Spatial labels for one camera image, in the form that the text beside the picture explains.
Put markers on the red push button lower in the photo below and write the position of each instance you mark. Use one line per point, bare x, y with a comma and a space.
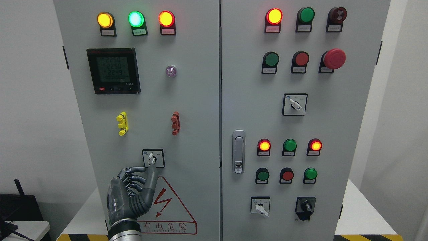
286, 176

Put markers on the red high voltage warning sticker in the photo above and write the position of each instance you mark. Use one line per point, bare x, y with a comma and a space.
168, 214

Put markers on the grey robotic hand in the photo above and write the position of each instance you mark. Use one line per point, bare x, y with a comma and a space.
131, 193

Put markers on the grey right cabinet door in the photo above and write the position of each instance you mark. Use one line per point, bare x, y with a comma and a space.
253, 102

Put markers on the dark red buzzer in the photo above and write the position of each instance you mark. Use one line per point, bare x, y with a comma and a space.
335, 19

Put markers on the red terminal connector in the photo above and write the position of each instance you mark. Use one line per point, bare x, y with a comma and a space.
175, 123

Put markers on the black rotary knob switch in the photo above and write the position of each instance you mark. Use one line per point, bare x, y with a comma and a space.
305, 207

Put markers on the red lit lamp left door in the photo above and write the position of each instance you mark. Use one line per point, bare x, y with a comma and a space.
167, 23

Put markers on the grey left cabinet door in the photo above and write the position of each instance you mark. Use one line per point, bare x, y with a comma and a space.
192, 157

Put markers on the red lit lamp middle left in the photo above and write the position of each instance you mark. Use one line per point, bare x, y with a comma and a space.
264, 148

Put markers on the red lit lamp top right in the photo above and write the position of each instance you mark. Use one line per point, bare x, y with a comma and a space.
273, 21

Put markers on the green lamp top right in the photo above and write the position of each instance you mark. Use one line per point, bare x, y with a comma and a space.
304, 19

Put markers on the green lit indicator lamp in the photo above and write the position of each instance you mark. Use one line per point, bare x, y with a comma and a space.
137, 23

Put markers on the red lit lamp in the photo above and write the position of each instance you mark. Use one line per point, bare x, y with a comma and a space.
264, 148
314, 147
273, 21

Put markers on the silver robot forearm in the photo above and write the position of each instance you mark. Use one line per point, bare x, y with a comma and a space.
125, 230

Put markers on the white selector switch right upper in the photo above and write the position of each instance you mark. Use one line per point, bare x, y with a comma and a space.
294, 104

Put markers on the red push button upper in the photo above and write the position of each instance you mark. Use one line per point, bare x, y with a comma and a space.
299, 62

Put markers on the white rotary selector switch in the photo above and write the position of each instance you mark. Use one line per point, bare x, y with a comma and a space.
155, 156

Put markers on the green push button upper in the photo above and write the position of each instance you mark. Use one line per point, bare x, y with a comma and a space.
269, 63

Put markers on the grey cabinet door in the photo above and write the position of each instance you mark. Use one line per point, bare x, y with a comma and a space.
192, 157
253, 102

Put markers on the green lamp middle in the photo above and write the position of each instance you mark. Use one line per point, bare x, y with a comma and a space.
289, 148

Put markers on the white cabinet platform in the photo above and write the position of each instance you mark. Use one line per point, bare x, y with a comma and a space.
359, 221

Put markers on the black digital power meter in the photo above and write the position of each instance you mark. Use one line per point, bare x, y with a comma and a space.
114, 71

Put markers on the red emergency stop button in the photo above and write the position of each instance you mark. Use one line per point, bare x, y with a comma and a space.
331, 60

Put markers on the green push button lower left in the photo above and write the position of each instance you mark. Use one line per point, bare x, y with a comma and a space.
262, 176

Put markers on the small clear bulb lamp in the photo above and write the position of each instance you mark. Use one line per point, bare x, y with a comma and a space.
171, 71

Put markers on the yellow indicator lamp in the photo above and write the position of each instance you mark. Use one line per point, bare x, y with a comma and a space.
107, 24

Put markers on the black router with antenna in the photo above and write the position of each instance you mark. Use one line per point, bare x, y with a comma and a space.
19, 207

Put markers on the red push button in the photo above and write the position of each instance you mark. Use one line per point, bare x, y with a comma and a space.
299, 62
286, 176

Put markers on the white selector switch bottom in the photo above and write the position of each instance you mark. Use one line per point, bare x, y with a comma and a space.
260, 205

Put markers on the yellow terminal connector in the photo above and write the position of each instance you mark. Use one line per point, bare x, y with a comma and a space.
122, 123

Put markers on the silver door lock handle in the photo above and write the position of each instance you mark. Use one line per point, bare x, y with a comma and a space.
238, 151

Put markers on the red lit lamp middle right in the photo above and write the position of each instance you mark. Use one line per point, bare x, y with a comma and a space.
314, 147

